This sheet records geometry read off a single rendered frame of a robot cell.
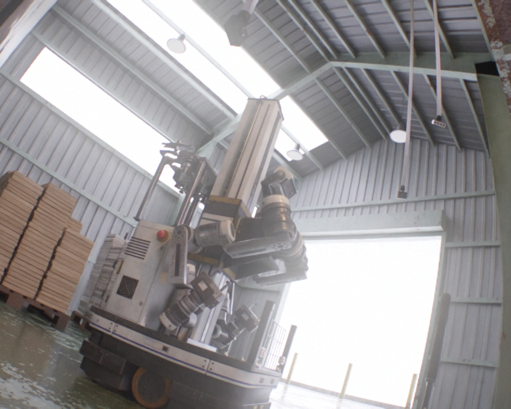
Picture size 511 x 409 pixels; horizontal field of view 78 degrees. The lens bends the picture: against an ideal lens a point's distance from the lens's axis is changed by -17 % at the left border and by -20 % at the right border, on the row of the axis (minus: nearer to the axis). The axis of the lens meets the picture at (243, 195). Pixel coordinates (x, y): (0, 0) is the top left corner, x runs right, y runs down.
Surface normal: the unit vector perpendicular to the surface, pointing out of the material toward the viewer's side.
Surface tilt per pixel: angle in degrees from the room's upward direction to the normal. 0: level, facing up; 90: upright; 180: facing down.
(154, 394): 90
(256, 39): 159
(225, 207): 90
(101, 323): 90
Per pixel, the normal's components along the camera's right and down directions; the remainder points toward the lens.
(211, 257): -0.29, -0.48
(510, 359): -0.65, -0.49
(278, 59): -0.04, 0.78
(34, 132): 0.70, -0.08
